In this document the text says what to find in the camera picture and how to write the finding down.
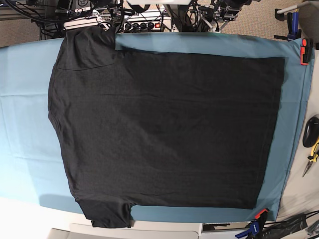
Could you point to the yellow handled pliers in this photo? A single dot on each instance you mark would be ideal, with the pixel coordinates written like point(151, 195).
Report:
point(312, 158)

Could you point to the black computer mouse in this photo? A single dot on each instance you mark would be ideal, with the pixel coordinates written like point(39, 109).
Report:
point(311, 132)

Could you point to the orange blue spring clamp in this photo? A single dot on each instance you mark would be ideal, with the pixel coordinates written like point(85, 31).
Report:
point(255, 227)

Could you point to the teal table cloth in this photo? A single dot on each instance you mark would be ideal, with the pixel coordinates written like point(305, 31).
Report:
point(31, 167)

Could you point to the white power strip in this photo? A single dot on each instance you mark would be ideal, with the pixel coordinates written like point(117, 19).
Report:
point(136, 23)

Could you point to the black T-shirt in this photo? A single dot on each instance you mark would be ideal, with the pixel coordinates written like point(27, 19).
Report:
point(160, 129)

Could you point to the orange black clamp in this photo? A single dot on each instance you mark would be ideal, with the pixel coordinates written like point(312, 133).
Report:
point(306, 51)

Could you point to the black plastic bag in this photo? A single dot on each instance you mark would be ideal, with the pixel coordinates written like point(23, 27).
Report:
point(290, 226)

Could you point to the blue black bar clamp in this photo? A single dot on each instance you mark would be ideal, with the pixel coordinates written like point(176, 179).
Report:
point(292, 19)

